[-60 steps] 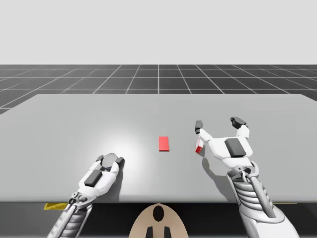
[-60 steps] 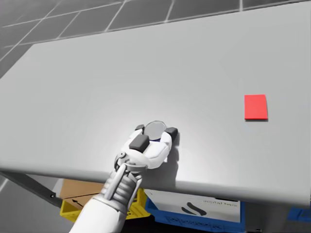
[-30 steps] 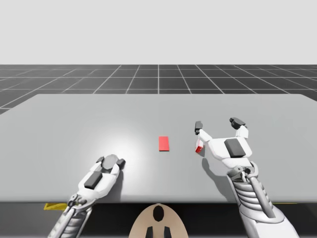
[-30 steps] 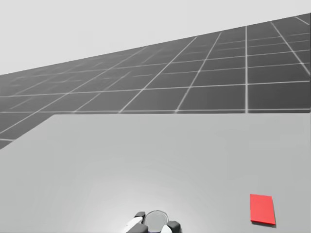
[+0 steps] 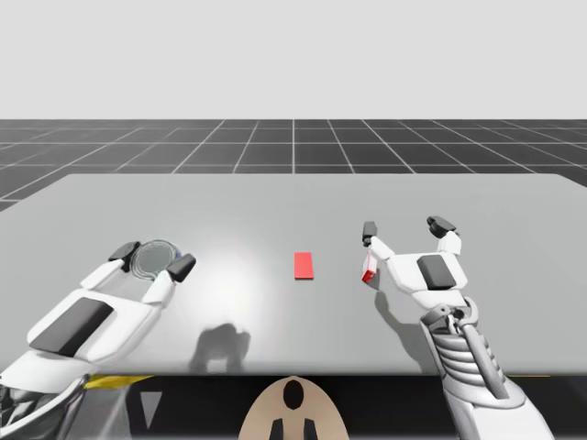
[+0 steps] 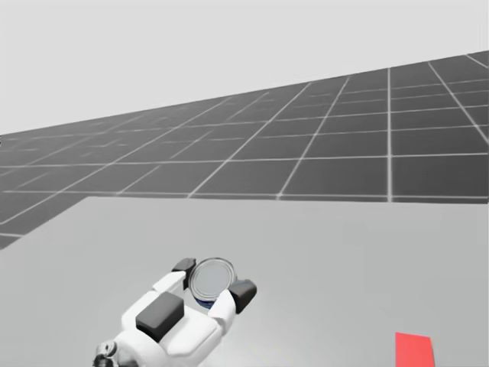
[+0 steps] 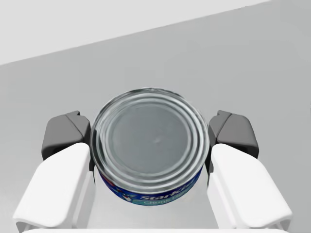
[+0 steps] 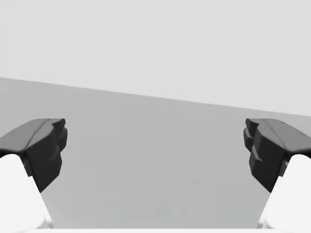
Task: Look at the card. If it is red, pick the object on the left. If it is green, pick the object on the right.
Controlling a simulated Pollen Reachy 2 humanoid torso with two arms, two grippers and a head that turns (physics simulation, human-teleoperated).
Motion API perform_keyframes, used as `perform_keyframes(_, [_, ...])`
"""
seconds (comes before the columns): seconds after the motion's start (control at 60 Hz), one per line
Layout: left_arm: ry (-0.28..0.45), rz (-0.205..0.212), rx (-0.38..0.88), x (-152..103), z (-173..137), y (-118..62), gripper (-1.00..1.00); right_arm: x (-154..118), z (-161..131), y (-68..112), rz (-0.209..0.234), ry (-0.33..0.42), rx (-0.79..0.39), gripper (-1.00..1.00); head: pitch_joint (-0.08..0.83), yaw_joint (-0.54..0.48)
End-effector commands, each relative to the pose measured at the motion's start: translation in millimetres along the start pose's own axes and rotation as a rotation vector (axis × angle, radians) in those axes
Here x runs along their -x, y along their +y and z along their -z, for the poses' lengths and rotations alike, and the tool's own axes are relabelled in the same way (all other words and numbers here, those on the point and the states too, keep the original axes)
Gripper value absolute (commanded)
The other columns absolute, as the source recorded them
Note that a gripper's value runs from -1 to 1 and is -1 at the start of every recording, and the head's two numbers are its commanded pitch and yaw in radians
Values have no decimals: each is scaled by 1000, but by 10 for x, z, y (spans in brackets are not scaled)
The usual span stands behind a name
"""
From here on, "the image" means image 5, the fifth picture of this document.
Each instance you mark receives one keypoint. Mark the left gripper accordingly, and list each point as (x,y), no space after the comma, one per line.
(91,323)

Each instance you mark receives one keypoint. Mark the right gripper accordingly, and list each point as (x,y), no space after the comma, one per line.
(433,275)

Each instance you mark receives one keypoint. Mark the tan robot part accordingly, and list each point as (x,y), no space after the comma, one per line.
(293,412)

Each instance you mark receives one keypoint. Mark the pink pad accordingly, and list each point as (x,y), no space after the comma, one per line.
(304,266)

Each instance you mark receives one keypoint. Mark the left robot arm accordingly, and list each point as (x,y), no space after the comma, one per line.
(32,389)

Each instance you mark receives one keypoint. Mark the red and white carton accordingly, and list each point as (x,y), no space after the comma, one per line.
(368,274)

